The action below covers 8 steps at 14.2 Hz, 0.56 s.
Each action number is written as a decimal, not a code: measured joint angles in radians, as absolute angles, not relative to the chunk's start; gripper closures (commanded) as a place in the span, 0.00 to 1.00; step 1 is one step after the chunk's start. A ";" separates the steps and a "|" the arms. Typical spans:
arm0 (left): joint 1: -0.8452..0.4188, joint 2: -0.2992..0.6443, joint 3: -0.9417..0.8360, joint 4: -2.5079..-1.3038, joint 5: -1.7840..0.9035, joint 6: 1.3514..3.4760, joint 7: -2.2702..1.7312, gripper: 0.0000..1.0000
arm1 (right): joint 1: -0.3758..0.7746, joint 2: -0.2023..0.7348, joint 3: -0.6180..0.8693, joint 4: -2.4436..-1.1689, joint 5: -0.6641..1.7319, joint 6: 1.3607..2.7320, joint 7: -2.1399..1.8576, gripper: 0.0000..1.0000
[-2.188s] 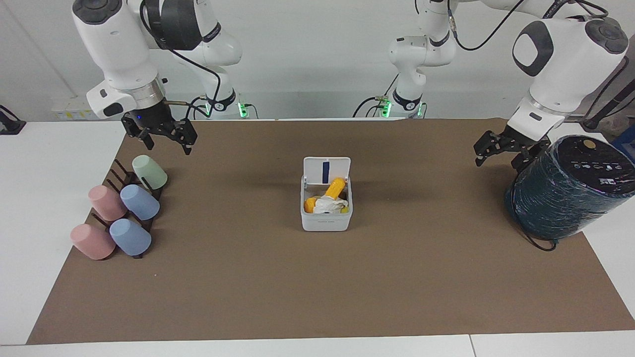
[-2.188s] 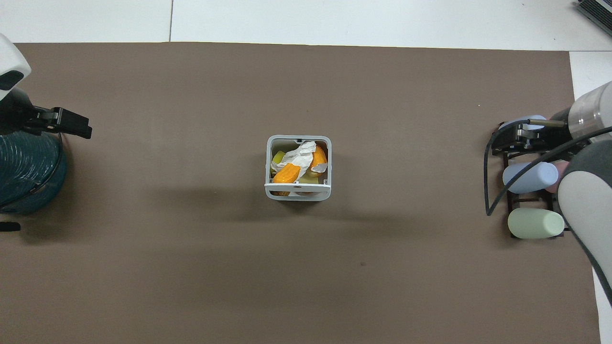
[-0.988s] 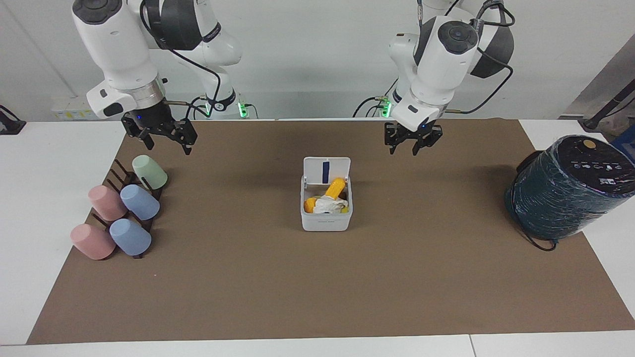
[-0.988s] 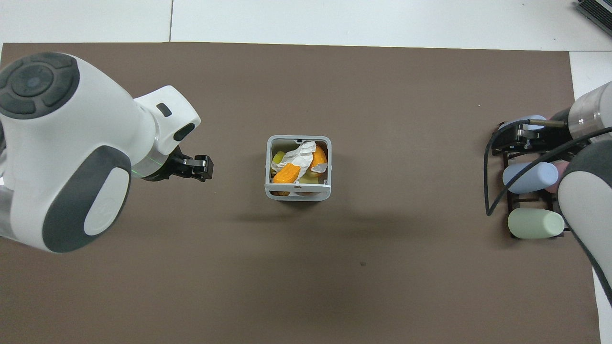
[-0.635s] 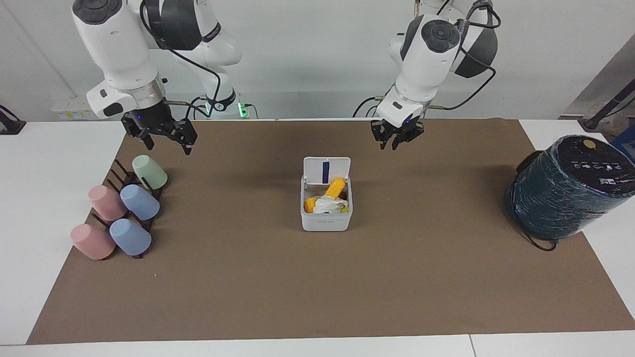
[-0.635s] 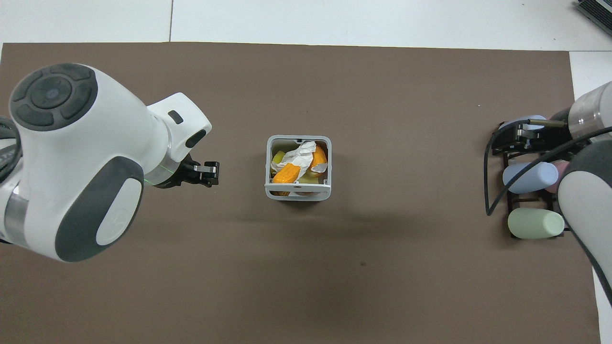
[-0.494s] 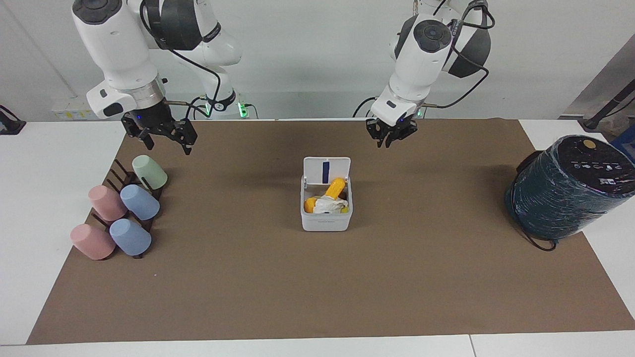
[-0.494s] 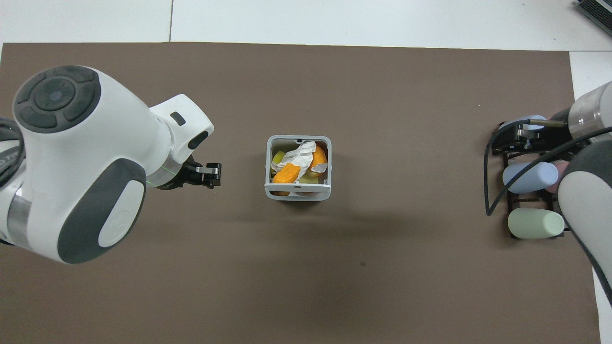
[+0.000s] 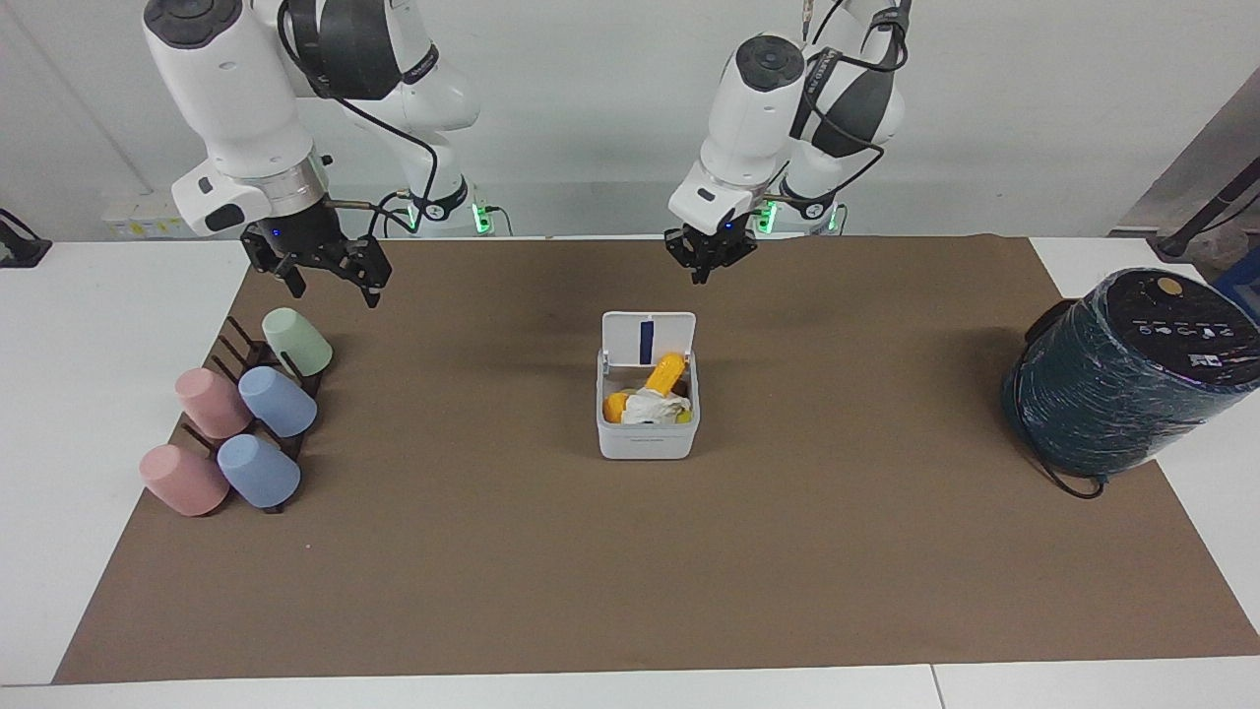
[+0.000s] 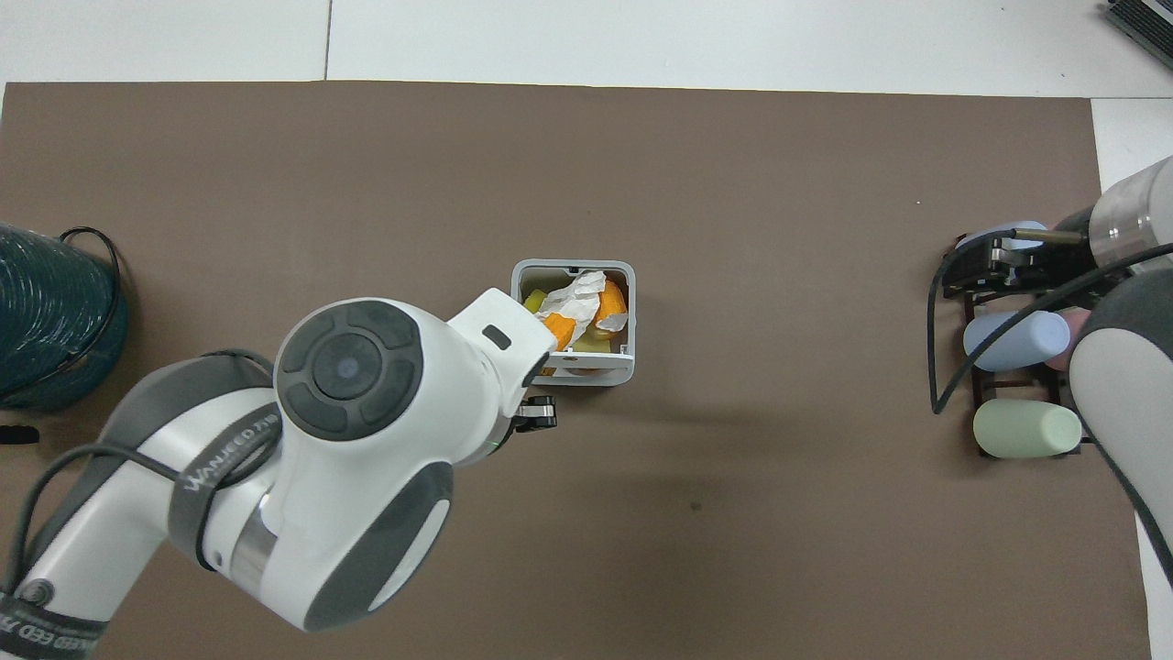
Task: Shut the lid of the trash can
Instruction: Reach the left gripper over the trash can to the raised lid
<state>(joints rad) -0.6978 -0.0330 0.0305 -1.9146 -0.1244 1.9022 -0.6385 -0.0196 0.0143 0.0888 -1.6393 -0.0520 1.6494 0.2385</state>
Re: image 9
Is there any green plastic cup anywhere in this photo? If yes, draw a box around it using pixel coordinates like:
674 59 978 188
261 307 335 378

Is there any white power strip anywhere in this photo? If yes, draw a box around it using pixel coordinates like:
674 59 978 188
102 200 190 239

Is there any blue plastic cup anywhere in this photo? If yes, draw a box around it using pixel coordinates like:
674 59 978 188
216 433 302 510
238 365 319 439

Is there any dark brown cup rack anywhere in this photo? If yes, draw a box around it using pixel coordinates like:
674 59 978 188
180 314 333 516

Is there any crumpled white paper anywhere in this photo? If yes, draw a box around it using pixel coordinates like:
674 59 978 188
621 386 692 425

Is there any pink plastic cup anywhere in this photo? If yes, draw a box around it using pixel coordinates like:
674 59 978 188
138 443 230 518
174 367 254 441

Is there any black cable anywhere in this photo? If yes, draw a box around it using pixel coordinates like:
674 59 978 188
278 0 442 243
762 0 915 211
1022 433 1106 501

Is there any black plastic-wrapped round appliance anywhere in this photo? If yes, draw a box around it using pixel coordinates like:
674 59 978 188
1001 267 1260 482

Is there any small white trash can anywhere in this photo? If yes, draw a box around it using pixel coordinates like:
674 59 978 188
596 311 702 461

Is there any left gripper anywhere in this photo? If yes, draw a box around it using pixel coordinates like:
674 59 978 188
664 209 760 287

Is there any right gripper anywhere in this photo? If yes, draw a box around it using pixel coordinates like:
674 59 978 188
241 197 394 309

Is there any black stand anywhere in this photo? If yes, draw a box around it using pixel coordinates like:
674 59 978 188
0 208 53 270
1156 158 1260 260

